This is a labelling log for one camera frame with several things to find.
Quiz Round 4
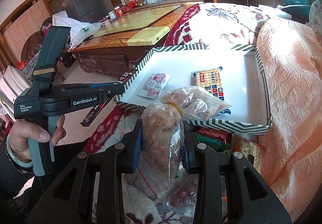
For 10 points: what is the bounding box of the clear bag of walnuts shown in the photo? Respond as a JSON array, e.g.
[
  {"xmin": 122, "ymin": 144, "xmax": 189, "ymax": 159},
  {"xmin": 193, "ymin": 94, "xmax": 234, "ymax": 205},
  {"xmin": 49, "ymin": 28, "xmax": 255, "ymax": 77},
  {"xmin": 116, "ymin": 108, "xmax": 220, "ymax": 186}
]
[{"xmin": 138, "ymin": 86, "xmax": 230, "ymax": 196}]

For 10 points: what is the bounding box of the grey refrigerator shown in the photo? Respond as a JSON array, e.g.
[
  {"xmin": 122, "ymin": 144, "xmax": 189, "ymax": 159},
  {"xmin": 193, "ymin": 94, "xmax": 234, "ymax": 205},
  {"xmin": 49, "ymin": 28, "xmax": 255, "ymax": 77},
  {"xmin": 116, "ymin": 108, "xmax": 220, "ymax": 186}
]
[{"xmin": 63, "ymin": 0, "xmax": 103, "ymax": 23}]

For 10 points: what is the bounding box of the orange bread packet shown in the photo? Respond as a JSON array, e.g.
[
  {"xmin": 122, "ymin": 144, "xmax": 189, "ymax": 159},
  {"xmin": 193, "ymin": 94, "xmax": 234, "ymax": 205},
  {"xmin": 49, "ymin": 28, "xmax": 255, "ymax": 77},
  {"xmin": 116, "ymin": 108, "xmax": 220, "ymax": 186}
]
[{"xmin": 236, "ymin": 138, "xmax": 263, "ymax": 173}]

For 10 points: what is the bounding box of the wooden marble-top coffee table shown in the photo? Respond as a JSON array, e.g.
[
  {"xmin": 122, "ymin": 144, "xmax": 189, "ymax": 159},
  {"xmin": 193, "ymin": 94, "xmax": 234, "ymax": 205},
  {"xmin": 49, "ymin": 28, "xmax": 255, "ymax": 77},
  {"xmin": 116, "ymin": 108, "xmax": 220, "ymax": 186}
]
[{"xmin": 69, "ymin": 0, "xmax": 202, "ymax": 76}]

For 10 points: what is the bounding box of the striped white tray box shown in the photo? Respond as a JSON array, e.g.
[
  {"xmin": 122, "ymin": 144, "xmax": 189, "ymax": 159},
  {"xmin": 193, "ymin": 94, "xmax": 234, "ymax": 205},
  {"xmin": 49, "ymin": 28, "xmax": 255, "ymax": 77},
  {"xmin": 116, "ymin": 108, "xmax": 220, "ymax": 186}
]
[{"xmin": 114, "ymin": 44, "xmax": 272, "ymax": 135}]

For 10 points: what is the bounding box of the white plastic bag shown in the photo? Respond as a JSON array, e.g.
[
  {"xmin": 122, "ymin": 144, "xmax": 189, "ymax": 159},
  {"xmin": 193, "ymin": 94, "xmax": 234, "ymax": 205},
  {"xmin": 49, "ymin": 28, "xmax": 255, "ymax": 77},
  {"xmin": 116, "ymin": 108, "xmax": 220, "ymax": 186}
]
[{"xmin": 52, "ymin": 10, "xmax": 102, "ymax": 49}]

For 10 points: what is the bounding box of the clear bag of red dates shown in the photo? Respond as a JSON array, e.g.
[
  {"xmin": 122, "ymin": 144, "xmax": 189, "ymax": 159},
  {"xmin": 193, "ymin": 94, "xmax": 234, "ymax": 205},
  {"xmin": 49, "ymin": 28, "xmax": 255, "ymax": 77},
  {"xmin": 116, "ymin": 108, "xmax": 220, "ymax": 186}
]
[{"xmin": 166, "ymin": 175, "xmax": 199, "ymax": 214}]

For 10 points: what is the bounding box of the peach quilted blanket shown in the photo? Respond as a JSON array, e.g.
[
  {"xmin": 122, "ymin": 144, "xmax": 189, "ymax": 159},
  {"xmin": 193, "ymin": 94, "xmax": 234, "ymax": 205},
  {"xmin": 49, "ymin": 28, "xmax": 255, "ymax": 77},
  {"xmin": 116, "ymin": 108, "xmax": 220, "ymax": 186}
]
[{"xmin": 257, "ymin": 19, "xmax": 321, "ymax": 220}]

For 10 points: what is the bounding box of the pink strawberry snack packet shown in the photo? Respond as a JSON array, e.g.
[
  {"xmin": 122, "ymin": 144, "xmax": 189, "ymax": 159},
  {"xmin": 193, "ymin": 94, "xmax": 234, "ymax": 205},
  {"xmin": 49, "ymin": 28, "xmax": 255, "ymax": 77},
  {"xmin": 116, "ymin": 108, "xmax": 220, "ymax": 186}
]
[{"xmin": 138, "ymin": 73, "xmax": 170, "ymax": 99}]

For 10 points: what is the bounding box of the dark chocolate bar packet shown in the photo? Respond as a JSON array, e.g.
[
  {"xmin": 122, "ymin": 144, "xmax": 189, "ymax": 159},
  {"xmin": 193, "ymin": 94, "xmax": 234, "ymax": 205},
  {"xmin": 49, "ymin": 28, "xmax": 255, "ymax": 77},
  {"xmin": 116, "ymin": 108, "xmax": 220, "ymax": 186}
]
[{"xmin": 80, "ymin": 69, "xmax": 136, "ymax": 127}]

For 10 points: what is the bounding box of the person's left hand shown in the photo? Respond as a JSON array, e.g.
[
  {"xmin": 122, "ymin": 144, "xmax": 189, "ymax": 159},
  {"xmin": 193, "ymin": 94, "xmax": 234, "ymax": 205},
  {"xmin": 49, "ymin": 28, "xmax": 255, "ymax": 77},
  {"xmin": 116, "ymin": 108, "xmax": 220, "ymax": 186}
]
[{"xmin": 9, "ymin": 115, "xmax": 66, "ymax": 163}]

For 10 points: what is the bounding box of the red plush toy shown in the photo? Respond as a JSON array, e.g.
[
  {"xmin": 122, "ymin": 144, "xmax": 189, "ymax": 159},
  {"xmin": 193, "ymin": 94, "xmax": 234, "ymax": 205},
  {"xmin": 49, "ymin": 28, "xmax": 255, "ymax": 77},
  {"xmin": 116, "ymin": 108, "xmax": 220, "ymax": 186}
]
[{"xmin": 126, "ymin": 0, "xmax": 137, "ymax": 10}]

